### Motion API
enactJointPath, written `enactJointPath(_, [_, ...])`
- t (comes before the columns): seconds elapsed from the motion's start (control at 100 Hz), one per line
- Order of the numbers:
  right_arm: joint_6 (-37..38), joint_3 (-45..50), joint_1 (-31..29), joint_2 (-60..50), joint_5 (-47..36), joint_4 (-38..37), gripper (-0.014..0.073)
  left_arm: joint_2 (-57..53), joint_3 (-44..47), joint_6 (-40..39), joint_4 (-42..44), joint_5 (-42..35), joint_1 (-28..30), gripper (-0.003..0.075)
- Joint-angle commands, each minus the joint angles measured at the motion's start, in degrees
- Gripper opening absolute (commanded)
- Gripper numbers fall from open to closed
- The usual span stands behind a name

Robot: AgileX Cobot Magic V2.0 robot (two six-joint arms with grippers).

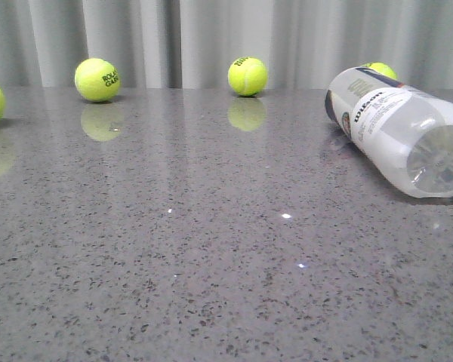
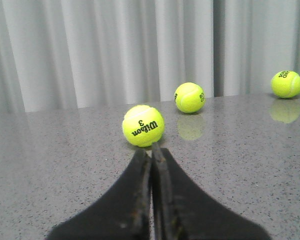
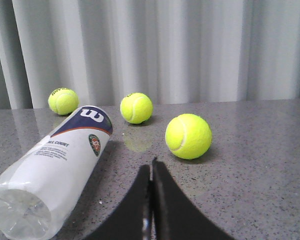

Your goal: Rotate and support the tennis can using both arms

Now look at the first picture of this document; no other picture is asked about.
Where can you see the clear Wilson tennis ball can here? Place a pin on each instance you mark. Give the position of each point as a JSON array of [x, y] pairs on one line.
[[406, 133]]

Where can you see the centre yellow tennis ball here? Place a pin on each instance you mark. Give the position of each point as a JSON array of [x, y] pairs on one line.
[[247, 76]]

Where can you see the yellow tennis ball Roland Garros print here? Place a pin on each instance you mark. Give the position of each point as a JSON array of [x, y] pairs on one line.
[[97, 80]]

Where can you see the right yellow tennis ball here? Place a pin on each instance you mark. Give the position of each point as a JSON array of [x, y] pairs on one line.
[[381, 68]]

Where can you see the grey pleated curtain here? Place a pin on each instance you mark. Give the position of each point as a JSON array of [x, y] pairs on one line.
[[191, 44]]

